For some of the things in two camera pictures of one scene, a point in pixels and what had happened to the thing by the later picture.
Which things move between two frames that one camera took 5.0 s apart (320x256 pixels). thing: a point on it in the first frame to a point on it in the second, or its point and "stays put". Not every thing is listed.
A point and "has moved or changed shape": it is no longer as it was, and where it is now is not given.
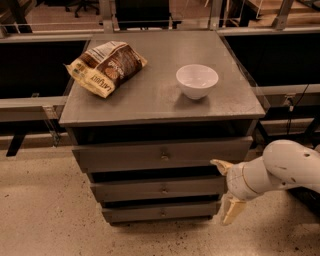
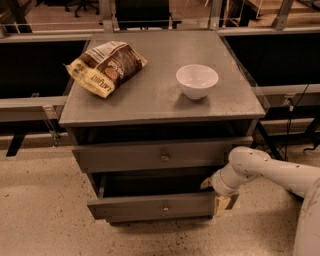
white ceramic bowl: [196, 80] stays put
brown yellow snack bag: [106, 68] stays put
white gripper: [235, 182] to [218, 185]
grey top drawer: [170, 154] stays put
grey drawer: [160, 188] has moved or changed shape
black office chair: [82, 4] stays put
